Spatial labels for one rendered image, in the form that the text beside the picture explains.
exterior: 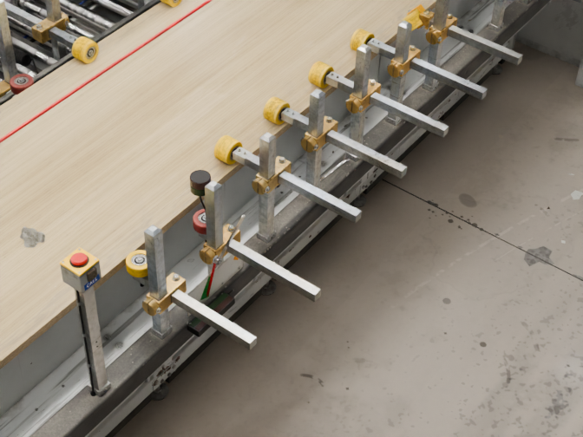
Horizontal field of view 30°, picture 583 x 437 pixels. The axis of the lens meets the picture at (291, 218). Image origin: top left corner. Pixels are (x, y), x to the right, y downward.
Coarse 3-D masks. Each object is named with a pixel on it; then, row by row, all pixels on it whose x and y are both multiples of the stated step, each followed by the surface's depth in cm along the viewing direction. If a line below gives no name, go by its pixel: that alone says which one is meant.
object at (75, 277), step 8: (80, 248) 271; (88, 256) 269; (64, 264) 267; (72, 264) 267; (88, 264) 267; (96, 264) 268; (64, 272) 268; (72, 272) 266; (80, 272) 265; (64, 280) 271; (72, 280) 268; (80, 280) 266; (80, 288) 268; (88, 288) 270
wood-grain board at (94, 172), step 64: (192, 0) 408; (256, 0) 409; (320, 0) 410; (384, 0) 412; (64, 64) 378; (128, 64) 379; (192, 64) 380; (256, 64) 381; (0, 128) 352; (64, 128) 353; (128, 128) 354; (192, 128) 355; (256, 128) 356; (0, 192) 331; (64, 192) 331; (128, 192) 332; (0, 256) 312; (64, 256) 313; (0, 320) 295
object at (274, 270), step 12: (240, 252) 321; (252, 252) 321; (252, 264) 321; (264, 264) 318; (276, 264) 318; (276, 276) 316; (288, 276) 315; (300, 288) 312; (312, 288) 312; (312, 300) 312
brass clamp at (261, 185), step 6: (276, 162) 334; (288, 162) 334; (276, 168) 332; (282, 168) 332; (288, 168) 334; (258, 174) 329; (276, 174) 330; (252, 180) 330; (258, 180) 327; (264, 180) 328; (270, 180) 328; (276, 180) 331; (252, 186) 330; (258, 186) 329; (264, 186) 327; (270, 186) 329; (258, 192) 331; (264, 192) 329
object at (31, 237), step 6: (24, 228) 318; (30, 228) 318; (24, 234) 317; (30, 234) 316; (36, 234) 317; (42, 234) 317; (24, 240) 316; (30, 240) 314; (36, 240) 316; (42, 240) 316; (30, 246) 314
